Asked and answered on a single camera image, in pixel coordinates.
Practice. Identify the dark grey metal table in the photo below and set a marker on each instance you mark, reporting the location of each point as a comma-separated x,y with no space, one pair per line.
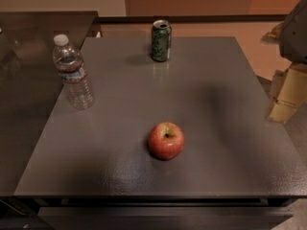
93,169

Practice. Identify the red apple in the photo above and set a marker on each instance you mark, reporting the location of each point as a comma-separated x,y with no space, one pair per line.
166,141

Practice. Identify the clear plastic water bottle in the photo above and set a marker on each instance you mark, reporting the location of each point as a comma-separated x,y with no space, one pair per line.
71,68

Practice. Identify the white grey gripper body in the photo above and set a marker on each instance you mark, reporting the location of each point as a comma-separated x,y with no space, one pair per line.
295,37

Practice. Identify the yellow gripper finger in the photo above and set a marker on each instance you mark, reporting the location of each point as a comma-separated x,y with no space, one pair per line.
272,37
288,92

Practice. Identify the dark glass side table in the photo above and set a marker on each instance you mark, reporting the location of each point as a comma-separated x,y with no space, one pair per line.
29,82

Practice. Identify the green soda can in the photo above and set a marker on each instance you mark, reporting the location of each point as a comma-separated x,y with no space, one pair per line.
161,40

